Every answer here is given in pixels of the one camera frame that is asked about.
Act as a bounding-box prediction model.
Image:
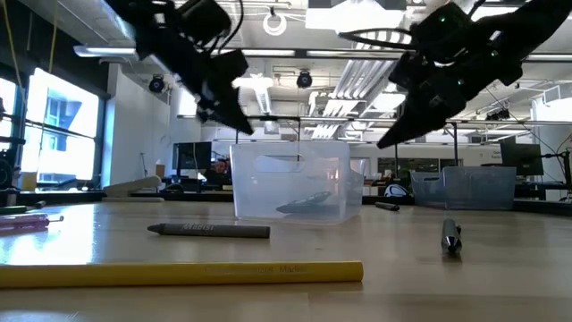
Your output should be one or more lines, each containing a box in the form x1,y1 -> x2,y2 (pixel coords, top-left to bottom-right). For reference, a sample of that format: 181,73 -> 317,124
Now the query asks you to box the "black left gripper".
176,42 -> 255,135

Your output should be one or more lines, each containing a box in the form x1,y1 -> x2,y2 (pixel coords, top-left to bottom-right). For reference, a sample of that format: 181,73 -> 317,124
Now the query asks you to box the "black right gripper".
377,44 -> 525,149

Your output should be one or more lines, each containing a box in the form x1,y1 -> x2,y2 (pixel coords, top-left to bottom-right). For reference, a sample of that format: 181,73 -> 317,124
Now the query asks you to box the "clear plastic pen bin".
229,140 -> 366,225

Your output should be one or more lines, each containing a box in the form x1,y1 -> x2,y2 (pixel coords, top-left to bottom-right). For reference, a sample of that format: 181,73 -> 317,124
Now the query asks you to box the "yellow coloured pencil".
0,260 -> 365,290

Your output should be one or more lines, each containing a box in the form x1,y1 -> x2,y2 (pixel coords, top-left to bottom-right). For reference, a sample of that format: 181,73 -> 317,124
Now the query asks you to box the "green pencil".
0,200 -> 47,215

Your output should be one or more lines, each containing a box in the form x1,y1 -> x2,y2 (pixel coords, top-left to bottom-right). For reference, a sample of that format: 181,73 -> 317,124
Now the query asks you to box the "person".
208,157 -> 232,187

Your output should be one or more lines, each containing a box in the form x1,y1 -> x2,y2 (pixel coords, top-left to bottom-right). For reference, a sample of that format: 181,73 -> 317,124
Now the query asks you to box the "black computer monitor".
499,141 -> 545,177
172,141 -> 214,171

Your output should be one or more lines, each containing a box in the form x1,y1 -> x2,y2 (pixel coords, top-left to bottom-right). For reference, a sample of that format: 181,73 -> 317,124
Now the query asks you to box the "grey translucent plastic bin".
409,165 -> 518,211

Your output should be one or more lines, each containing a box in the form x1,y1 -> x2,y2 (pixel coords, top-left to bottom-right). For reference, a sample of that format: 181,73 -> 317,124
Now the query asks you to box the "white grey stapler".
103,174 -> 164,199

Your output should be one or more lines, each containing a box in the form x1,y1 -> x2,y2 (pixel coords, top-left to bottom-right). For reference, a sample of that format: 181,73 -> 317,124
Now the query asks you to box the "dark grey Madisi crayon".
147,223 -> 272,240

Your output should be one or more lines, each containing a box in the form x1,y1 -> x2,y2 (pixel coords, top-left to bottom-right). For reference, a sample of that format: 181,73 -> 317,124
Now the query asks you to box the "yellow container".
21,171 -> 39,193

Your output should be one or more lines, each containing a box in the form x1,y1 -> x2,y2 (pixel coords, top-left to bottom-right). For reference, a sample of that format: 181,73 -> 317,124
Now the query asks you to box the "pink pen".
0,213 -> 65,233

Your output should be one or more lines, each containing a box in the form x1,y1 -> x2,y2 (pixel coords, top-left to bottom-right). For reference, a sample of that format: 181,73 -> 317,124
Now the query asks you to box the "black background gantry frame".
233,114 -> 460,180

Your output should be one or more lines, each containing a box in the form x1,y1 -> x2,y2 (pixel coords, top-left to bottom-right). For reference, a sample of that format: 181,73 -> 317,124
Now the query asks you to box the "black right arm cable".
338,27 -> 415,51

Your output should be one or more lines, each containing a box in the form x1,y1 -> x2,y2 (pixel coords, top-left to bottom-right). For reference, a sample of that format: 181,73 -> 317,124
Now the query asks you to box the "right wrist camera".
409,2 -> 491,64

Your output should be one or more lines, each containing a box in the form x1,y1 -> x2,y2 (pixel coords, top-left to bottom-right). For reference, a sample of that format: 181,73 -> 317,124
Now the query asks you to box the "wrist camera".
177,0 -> 233,46
409,2 -> 491,64

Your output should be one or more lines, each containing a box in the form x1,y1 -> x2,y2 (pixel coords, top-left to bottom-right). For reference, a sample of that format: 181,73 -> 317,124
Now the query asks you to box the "white cable ring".
262,12 -> 288,38

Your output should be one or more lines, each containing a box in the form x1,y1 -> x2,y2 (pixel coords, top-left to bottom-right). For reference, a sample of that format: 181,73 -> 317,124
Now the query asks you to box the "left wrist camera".
177,0 -> 233,46

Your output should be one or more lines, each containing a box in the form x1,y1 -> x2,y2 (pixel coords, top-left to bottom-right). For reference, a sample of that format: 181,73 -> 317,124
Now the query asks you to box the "black aluminium table frame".
0,190 -> 572,214

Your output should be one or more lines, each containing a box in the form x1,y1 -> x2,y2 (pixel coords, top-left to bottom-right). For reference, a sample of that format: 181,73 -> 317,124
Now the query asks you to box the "yellow hanging cord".
1,0 -> 24,97
47,0 -> 61,75

